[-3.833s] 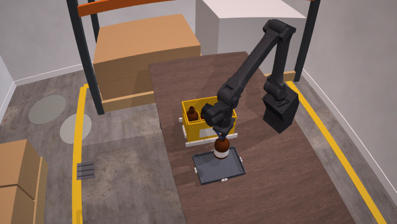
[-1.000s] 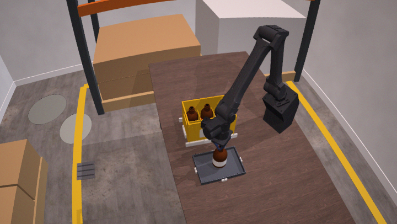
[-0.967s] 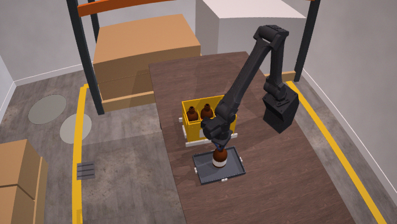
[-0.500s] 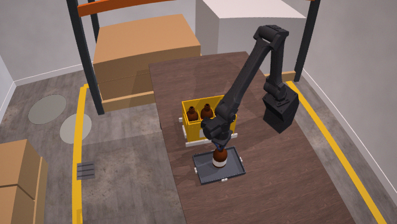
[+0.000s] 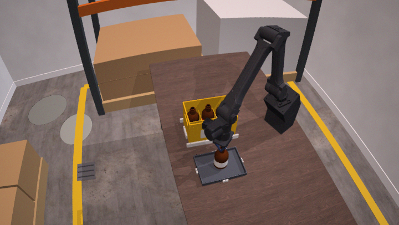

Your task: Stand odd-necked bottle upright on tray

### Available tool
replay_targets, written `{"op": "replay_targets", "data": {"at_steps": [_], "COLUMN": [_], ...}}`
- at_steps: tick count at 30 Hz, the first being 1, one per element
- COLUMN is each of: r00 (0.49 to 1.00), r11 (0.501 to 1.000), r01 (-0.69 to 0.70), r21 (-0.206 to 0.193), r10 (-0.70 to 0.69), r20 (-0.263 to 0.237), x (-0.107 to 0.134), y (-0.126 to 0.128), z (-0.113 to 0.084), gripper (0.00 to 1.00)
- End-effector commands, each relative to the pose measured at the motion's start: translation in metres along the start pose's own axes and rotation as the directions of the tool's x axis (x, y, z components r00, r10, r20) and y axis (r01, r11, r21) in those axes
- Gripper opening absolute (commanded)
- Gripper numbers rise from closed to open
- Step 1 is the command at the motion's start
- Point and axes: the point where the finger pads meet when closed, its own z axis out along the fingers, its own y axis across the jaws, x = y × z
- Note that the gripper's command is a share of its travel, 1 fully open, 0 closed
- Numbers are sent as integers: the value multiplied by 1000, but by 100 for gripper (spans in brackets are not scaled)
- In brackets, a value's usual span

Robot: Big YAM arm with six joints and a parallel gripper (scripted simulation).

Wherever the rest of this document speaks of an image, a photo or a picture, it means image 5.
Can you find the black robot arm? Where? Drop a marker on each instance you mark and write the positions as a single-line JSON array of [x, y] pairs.
[[229, 108]]

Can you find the yellow divided crate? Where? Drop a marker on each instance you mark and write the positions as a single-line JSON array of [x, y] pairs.
[[194, 129]]

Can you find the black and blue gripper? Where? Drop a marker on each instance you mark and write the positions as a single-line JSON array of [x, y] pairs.
[[225, 140]]

